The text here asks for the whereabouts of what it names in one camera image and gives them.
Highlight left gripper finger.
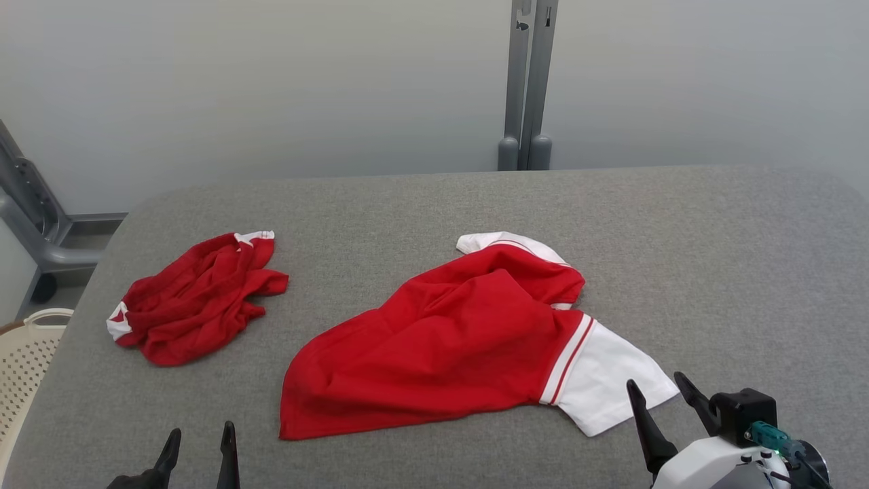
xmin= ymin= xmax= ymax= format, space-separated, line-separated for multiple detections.
xmin=217 ymin=421 xmax=240 ymax=489
xmin=146 ymin=428 xmax=183 ymax=489

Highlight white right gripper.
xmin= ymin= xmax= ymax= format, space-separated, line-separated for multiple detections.
xmin=626 ymin=372 xmax=792 ymax=489

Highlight red shorts with white stripe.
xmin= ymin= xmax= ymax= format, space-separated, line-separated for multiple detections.
xmin=107 ymin=231 xmax=289 ymax=367

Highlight red shirt with white sleeves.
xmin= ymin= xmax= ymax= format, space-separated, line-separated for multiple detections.
xmin=279 ymin=232 xmax=680 ymax=441

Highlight beige perforated laundry basket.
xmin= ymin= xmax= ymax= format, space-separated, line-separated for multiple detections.
xmin=0 ymin=308 xmax=74 ymax=469

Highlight black caster wheel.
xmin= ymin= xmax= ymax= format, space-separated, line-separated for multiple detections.
xmin=31 ymin=273 xmax=59 ymax=304

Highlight grey partition support leg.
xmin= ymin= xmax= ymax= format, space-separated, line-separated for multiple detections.
xmin=0 ymin=121 xmax=128 ymax=274

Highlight right camera cable teal plug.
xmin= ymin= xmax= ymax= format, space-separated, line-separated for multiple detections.
xmin=745 ymin=420 xmax=836 ymax=489

